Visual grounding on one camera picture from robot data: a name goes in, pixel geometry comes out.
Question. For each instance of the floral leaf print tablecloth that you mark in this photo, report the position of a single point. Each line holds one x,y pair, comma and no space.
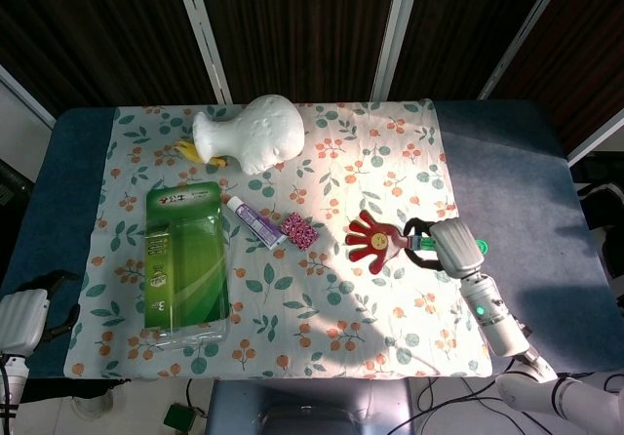
292,308

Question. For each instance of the white round floor object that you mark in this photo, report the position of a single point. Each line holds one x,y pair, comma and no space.
92,403

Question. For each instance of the white aluminium partition post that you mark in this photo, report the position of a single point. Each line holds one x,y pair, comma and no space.
524,32
392,35
202,30
597,135
24,96

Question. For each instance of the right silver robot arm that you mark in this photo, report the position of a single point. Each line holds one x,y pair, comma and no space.
497,323

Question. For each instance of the blue felt table cover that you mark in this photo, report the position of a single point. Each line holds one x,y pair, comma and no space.
512,171

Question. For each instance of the black laptop corner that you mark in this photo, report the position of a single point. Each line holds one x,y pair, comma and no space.
12,184

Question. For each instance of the yellow rubber chicken toy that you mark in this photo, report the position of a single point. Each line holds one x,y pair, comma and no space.
189,152

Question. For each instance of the white foam mannequin head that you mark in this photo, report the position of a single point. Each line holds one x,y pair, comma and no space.
258,132

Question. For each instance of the black equipment beside table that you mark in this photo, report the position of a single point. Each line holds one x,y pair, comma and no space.
599,171

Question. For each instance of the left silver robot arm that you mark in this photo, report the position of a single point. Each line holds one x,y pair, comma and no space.
12,376

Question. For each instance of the small magenta patterned box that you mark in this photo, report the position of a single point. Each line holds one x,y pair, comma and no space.
299,231

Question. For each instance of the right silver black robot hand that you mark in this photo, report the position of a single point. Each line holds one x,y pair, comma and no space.
456,247

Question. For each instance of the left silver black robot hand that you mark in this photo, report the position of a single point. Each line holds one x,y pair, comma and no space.
19,320

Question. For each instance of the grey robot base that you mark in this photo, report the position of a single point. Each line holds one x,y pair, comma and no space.
307,406

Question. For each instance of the small green floor box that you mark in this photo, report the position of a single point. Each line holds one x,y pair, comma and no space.
178,416

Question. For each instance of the white purple toothpaste tube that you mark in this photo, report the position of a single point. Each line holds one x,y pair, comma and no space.
253,223

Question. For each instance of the green clear blister package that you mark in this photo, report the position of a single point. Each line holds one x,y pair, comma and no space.
187,259

